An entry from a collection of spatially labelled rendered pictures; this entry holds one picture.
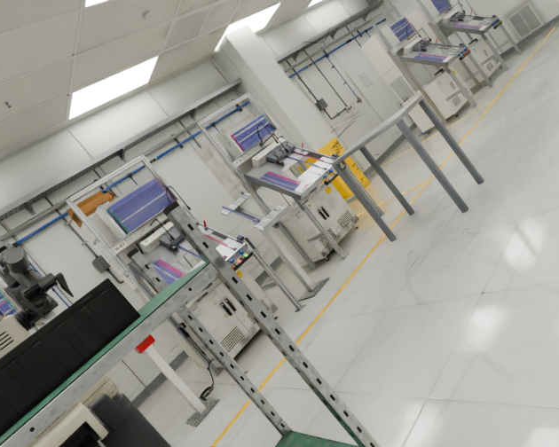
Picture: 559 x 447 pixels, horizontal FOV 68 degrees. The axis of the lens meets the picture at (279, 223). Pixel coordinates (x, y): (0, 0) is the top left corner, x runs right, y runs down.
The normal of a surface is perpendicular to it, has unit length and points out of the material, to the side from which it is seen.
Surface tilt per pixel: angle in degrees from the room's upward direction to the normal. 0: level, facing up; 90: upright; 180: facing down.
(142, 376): 90
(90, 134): 90
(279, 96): 90
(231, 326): 90
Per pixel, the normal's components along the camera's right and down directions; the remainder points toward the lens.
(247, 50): 0.49, -0.29
